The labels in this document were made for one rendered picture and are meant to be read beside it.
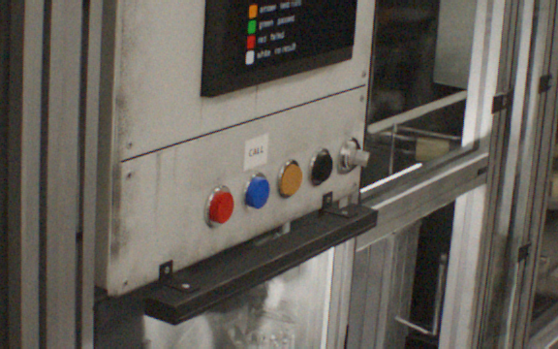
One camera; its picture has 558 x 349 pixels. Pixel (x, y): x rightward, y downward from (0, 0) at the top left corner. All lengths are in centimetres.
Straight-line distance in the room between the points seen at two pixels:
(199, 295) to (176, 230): 6
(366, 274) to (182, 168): 90
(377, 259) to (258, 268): 79
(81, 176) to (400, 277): 104
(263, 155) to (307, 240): 10
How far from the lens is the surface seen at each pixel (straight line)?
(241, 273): 121
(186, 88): 114
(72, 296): 110
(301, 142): 133
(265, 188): 127
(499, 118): 183
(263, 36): 119
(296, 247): 128
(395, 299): 205
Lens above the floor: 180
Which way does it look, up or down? 17 degrees down
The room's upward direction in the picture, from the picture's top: 4 degrees clockwise
